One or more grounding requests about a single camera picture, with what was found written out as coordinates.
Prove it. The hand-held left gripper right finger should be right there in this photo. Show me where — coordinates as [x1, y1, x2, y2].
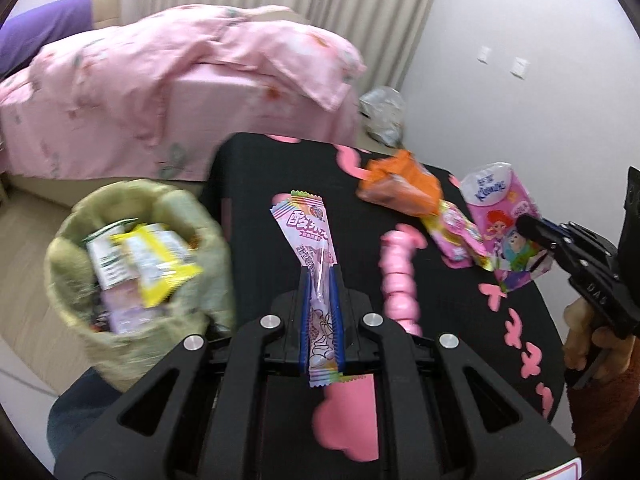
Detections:
[332, 267, 576, 480]

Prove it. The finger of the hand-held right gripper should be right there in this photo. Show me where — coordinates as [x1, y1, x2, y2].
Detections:
[516, 215, 608, 261]
[532, 245, 576, 281]

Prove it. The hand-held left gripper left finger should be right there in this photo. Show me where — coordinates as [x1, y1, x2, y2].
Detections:
[52, 267, 313, 480]

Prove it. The pink cartoon packet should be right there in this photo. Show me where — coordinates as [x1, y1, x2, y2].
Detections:
[459, 161, 553, 295]

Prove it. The long pink snack wrapper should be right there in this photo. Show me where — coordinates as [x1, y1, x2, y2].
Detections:
[270, 189, 346, 390]

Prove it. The bin with yellow-green bag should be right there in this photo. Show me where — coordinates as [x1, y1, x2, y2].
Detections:
[44, 178, 236, 393]

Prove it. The person's right forearm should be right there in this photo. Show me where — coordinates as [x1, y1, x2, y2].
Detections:
[565, 332, 640, 466]

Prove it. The person's right hand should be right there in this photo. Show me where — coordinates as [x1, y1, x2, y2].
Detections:
[563, 294, 608, 370]

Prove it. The pink caterpillar toy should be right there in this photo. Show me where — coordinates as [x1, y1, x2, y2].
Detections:
[380, 225, 428, 341]

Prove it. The pink and yellow snack packet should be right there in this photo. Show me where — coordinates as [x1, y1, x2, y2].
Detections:
[422, 200, 493, 271]

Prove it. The orange snack packet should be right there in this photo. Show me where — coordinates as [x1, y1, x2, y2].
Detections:
[356, 149, 445, 218]

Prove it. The black tablecloth with pink dots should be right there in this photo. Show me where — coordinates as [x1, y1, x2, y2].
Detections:
[200, 132, 568, 480]

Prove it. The purple snack packet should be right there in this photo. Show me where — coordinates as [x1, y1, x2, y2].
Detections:
[97, 280, 171, 336]

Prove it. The white plastic bag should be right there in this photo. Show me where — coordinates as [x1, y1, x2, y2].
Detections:
[359, 86, 406, 146]

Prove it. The bed with pink sheet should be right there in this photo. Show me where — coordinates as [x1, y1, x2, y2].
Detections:
[0, 0, 368, 181]

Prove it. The person's leg in jeans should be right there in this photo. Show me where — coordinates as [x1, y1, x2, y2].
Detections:
[47, 367, 131, 466]

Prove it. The pink floral duvet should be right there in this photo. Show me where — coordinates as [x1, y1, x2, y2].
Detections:
[0, 5, 368, 111]

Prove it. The beige headboard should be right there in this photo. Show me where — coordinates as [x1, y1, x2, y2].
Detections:
[87, 0, 123, 28]

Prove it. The purple pillow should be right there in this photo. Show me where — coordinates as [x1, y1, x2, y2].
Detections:
[0, 0, 93, 78]

